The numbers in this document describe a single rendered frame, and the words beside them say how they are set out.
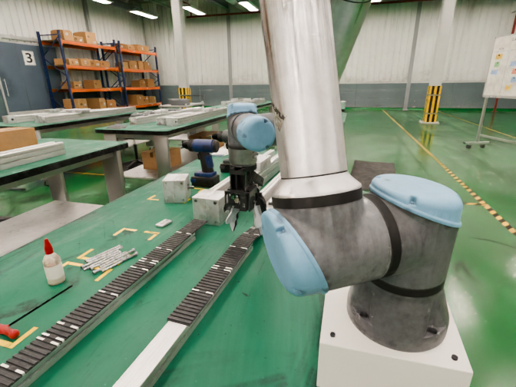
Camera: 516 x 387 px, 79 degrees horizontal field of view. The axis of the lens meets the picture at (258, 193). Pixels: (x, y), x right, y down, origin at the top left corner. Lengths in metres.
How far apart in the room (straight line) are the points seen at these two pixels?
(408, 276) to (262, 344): 0.30
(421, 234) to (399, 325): 0.15
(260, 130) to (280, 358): 0.43
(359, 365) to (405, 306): 0.11
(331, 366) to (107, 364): 0.38
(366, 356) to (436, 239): 0.20
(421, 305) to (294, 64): 0.36
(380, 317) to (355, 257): 0.15
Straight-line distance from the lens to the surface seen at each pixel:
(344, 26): 0.58
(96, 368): 0.67
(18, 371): 0.68
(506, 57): 7.06
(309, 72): 0.38
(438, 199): 0.44
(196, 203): 1.08
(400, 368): 0.55
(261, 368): 0.61
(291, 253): 0.36
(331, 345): 0.53
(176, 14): 12.64
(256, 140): 0.66
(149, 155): 4.14
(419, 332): 0.53
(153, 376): 0.61
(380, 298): 0.51
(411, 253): 0.44
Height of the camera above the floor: 1.24
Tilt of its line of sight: 19 degrees down
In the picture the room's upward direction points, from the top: 1 degrees counter-clockwise
